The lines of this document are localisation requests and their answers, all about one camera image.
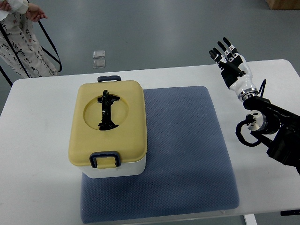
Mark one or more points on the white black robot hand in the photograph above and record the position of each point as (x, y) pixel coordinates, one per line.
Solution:
(234, 70)

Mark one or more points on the person's bare hand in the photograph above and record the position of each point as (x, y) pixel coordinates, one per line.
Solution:
(35, 13)

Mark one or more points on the black lid handle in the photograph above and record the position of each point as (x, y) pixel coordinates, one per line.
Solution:
(107, 101)

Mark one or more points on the yellow storage box lid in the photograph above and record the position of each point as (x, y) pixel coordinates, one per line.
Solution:
(129, 139)

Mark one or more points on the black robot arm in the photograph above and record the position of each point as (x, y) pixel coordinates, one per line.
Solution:
(276, 128)

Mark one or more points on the cardboard box corner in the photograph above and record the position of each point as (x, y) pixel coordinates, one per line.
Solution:
(283, 4)

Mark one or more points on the white storage box base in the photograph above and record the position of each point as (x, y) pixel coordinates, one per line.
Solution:
(126, 169)

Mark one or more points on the person in patterned white dress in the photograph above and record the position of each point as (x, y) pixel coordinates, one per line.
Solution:
(22, 51)

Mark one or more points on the upper metal floor plate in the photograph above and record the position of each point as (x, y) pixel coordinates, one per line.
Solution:
(99, 54)

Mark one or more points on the dark blue rear latch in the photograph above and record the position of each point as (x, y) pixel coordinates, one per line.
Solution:
(101, 79)

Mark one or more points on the dark blue latch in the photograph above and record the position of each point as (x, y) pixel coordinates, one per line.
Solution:
(101, 79)
(106, 159)

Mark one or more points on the blue grey cushion mat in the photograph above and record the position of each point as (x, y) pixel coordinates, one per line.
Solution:
(188, 168)

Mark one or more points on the dark blue front latch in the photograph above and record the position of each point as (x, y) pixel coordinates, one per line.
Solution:
(106, 159)

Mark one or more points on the black table bracket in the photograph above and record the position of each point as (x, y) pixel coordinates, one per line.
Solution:
(290, 212)

